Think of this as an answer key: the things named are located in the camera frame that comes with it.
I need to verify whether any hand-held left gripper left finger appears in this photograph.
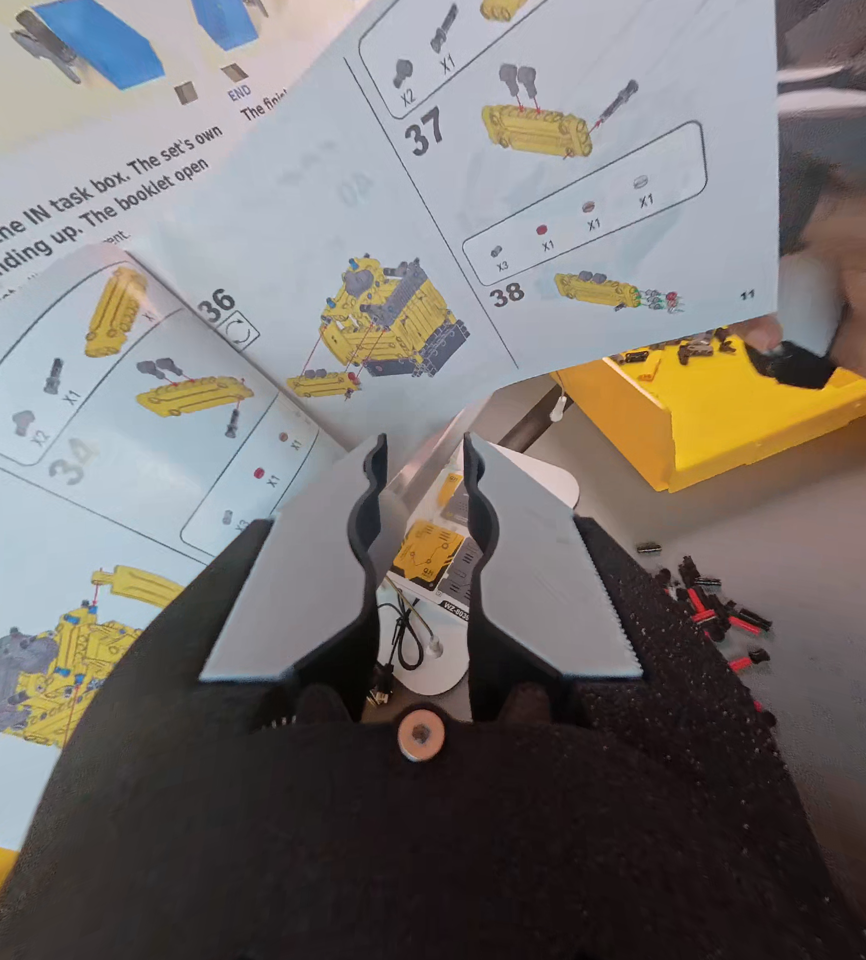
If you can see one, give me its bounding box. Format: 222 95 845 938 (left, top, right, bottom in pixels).
199 432 390 725

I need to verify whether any printed task sheet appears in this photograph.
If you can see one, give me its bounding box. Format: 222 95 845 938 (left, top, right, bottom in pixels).
0 0 374 339

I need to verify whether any white flat board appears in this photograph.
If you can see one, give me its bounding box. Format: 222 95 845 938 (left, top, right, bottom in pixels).
380 444 581 696

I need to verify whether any lego sticker sheet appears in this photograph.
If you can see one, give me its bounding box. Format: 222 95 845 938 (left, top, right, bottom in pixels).
390 468 495 618

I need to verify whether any pile of small lego pins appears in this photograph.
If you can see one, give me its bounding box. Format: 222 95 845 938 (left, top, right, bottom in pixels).
635 540 775 725

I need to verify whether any lego instruction booklet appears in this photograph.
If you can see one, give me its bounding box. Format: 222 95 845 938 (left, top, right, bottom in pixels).
0 0 782 852

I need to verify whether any black usb cable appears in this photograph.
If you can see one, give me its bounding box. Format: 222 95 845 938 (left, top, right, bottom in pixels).
369 585 441 708

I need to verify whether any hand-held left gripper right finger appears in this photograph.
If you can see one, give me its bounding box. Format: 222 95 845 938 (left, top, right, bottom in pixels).
463 432 644 725

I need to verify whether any heap of mixed lego parts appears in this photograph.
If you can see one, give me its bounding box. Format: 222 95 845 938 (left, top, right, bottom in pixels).
605 324 750 382

